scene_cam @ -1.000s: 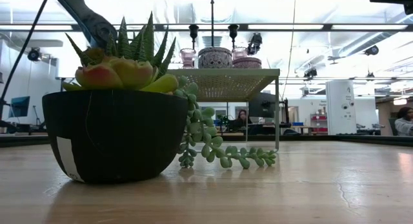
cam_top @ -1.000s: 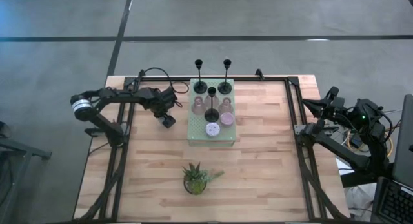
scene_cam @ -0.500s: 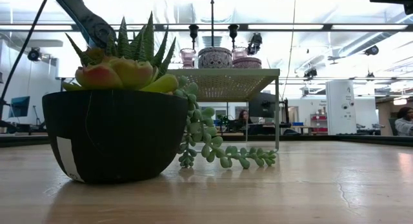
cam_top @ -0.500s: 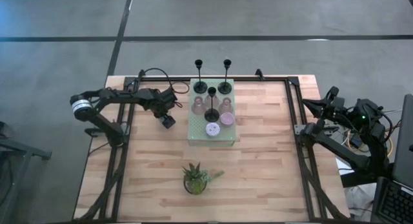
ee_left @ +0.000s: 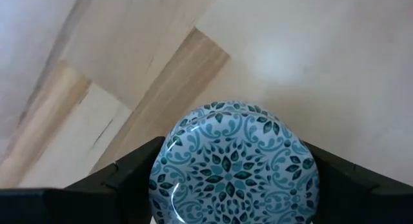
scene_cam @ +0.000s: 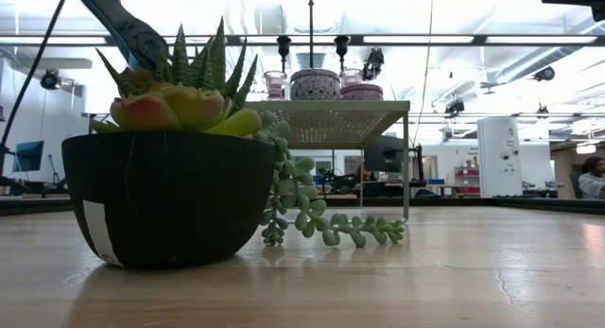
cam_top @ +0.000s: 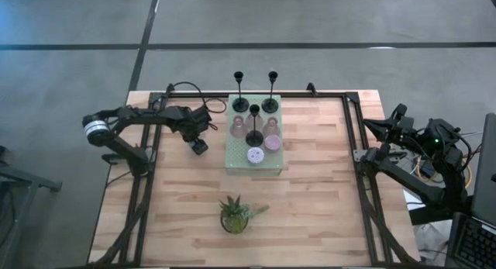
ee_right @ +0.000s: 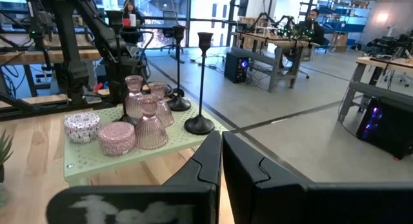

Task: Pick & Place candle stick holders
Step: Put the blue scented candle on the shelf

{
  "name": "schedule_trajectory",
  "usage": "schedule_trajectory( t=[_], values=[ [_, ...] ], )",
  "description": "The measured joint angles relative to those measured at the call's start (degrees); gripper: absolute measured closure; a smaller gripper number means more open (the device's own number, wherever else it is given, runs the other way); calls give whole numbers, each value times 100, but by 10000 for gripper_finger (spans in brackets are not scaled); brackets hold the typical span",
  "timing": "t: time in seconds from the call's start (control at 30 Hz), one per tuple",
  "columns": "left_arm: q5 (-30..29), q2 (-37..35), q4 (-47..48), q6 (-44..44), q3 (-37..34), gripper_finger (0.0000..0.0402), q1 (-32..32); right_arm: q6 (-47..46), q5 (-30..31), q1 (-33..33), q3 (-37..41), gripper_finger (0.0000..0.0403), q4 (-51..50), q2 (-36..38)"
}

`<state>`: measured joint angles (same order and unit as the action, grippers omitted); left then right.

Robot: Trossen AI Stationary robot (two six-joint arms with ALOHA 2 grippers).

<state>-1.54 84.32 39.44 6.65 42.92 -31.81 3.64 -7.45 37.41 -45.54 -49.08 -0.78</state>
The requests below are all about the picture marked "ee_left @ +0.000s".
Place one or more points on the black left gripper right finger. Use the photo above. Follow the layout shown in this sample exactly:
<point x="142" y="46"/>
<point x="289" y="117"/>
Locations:
<point x="355" y="201"/>

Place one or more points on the blue floral round tin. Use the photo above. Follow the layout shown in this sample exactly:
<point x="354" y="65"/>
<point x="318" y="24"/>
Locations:
<point x="232" y="169"/>

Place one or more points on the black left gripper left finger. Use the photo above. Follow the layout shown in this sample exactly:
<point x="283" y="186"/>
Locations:
<point x="96" y="204"/>

